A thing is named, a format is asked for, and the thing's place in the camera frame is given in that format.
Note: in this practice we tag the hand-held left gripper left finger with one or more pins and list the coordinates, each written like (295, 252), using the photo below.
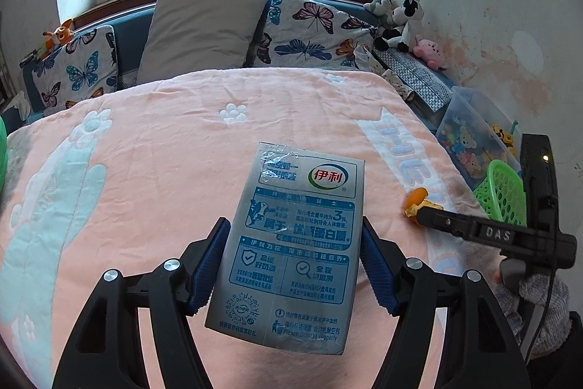
(207, 270)

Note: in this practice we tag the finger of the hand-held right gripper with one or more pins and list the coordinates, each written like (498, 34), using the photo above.
(464, 227)

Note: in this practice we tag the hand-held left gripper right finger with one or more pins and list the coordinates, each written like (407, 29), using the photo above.
(378, 275)

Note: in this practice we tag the green plastic basket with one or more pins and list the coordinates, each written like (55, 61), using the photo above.
(501, 188)

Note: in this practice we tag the orange peel piece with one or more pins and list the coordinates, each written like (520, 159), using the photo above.
(416, 200)

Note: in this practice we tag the silver milk carton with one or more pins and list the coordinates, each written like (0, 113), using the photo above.
(291, 234)

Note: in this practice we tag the person's right forearm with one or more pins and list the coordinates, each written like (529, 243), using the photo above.
(553, 311)

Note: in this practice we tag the clear storage bin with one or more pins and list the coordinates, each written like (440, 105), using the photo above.
(469, 134)

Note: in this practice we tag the yellow toy vehicle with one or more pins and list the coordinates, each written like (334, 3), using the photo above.
(503, 136)

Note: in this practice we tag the pink printed blanket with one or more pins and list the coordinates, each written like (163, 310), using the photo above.
(136, 170)

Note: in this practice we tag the grey patterned blanket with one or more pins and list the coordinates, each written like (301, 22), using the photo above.
(419, 74)

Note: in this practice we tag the patterned beige cloth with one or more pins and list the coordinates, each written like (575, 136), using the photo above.
(387, 74)

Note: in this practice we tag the pink plush toy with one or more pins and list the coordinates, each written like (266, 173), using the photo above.
(430, 49)

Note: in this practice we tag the cow plush toy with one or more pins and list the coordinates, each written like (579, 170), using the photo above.
(403, 20)

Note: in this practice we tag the green plastic object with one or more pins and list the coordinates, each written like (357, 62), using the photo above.
(2, 152)

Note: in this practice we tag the grey plush toy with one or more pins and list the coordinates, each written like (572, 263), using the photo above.
(380, 6)

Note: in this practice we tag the butterfly print pillow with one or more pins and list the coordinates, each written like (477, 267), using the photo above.
(77, 70)
(314, 29)

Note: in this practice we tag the grey pillow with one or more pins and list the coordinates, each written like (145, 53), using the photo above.
(200, 24)

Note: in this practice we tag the white cloth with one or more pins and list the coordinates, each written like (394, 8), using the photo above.
(20, 104)

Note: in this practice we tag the blue bed headboard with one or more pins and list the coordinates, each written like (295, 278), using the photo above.
(132, 29)

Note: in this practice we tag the orange fox plush toy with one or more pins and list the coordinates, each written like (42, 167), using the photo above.
(59, 36)

